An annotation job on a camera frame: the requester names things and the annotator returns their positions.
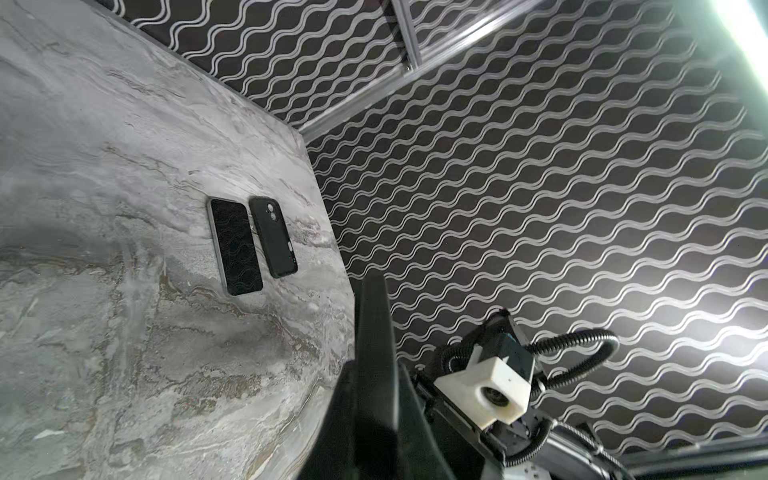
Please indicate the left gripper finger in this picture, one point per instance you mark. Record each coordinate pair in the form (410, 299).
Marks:
(374, 427)

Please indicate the black phone case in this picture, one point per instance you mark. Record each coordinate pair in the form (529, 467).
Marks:
(272, 231)

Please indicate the LED light strip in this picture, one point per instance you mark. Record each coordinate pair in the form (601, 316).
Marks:
(746, 23)

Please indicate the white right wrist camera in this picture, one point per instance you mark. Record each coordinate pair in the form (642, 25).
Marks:
(487, 392)

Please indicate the black phone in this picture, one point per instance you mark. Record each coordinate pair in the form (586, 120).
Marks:
(235, 248)

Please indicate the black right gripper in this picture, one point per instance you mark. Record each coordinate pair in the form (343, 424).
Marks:
(500, 451)

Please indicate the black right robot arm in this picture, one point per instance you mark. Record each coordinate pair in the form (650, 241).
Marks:
(548, 365)

